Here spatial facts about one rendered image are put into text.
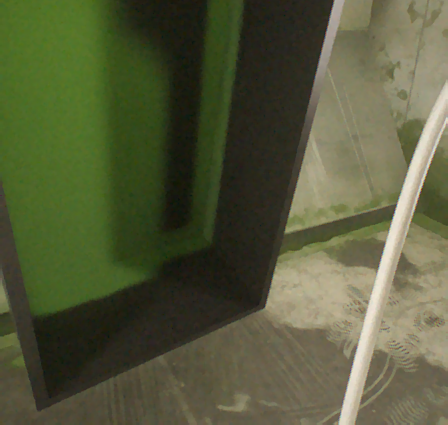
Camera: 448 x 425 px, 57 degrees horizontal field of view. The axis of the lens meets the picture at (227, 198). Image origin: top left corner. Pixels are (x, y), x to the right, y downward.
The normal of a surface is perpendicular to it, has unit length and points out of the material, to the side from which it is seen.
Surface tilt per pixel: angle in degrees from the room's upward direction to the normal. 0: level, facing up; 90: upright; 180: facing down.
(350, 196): 57
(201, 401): 0
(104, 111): 102
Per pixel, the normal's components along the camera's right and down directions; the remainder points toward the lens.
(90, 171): 0.54, 0.53
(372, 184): 0.40, -0.18
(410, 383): 0.00, -0.91
